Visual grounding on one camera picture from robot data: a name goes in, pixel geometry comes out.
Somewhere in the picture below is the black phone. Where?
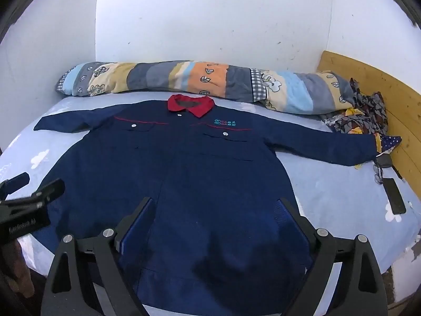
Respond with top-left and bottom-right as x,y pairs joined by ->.
383,178 -> 407,215

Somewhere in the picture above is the light blue cloud bed sheet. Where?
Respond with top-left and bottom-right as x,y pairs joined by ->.
0,90 -> 421,315

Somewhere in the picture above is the person's left hand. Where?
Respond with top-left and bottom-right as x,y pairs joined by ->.
0,239 -> 34,290

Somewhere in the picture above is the black wallet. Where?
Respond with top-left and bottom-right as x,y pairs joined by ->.
375,155 -> 393,170

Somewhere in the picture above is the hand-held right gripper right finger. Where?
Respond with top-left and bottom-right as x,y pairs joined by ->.
275,197 -> 389,316

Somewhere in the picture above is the wooden headboard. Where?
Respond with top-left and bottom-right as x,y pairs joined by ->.
316,50 -> 421,201

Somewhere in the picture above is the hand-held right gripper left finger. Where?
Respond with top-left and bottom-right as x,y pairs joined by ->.
41,197 -> 155,316

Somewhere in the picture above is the rolled patchwork quilt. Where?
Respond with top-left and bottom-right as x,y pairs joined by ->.
55,60 -> 357,114

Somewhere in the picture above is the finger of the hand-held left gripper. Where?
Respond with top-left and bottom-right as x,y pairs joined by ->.
0,172 -> 30,201
0,178 -> 65,212

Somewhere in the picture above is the colourful patterned cloth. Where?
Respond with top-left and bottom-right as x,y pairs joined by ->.
324,78 -> 402,155

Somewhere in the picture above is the navy work jacket red collar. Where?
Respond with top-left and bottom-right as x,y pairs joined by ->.
33,94 -> 384,316

